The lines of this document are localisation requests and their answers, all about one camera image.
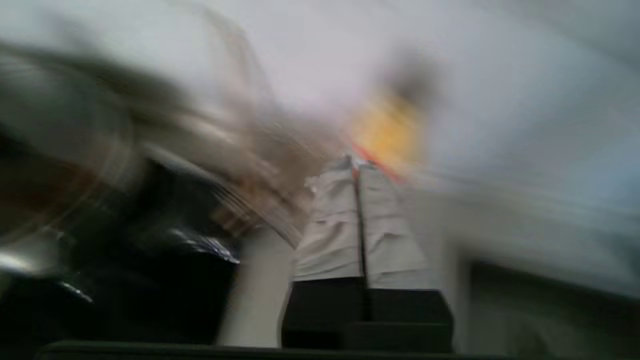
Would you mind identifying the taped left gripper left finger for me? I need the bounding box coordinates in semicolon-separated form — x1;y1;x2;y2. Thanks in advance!
281;155;368;349

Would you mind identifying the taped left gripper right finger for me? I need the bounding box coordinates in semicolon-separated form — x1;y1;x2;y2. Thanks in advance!
358;160;455;326

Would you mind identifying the orange detergent bottle yellow cap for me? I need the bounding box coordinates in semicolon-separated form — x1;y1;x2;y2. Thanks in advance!
347;92;428;186

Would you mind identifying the black induction cooktop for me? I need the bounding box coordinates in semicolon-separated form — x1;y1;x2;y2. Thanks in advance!
0;160;243;347

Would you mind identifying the stainless steel cooking pot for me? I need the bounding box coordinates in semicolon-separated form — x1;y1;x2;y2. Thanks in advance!
0;45;146;281

